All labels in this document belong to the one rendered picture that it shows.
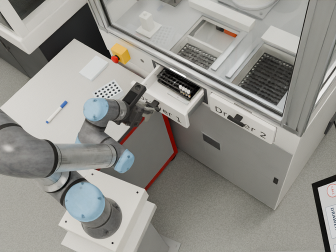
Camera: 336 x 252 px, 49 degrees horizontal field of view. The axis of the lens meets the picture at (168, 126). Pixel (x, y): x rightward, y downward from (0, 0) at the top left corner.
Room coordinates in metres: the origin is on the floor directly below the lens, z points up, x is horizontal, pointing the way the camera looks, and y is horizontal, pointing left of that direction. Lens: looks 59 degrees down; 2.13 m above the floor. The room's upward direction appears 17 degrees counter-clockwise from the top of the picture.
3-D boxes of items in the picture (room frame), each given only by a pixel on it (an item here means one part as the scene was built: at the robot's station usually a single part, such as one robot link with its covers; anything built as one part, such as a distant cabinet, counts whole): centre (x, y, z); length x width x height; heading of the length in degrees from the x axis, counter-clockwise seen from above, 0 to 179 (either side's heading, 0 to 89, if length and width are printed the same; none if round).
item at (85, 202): (0.48, 0.33, 1.00); 0.13 x 0.12 x 0.14; 35
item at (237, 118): (0.67, -0.26, 0.91); 0.07 x 0.04 x 0.01; 37
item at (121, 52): (1.20, 0.11, 0.88); 0.07 x 0.05 x 0.07; 37
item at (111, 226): (0.47, 0.33, 0.89); 0.15 x 0.15 x 0.10
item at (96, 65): (1.26, 0.27, 0.77); 0.13 x 0.09 x 0.02; 127
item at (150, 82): (0.99, -0.16, 0.86); 0.40 x 0.26 x 0.06; 127
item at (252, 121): (0.69, -0.28, 0.87); 0.29 x 0.02 x 0.11; 37
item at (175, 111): (0.87, 0.01, 0.87); 0.29 x 0.02 x 0.11; 37
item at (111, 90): (1.07, 0.22, 0.78); 0.12 x 0.08 x 0.04; 108
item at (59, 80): (1.09, 0.39, 0.38); 0.62 x 0.58 x 0.76; 37
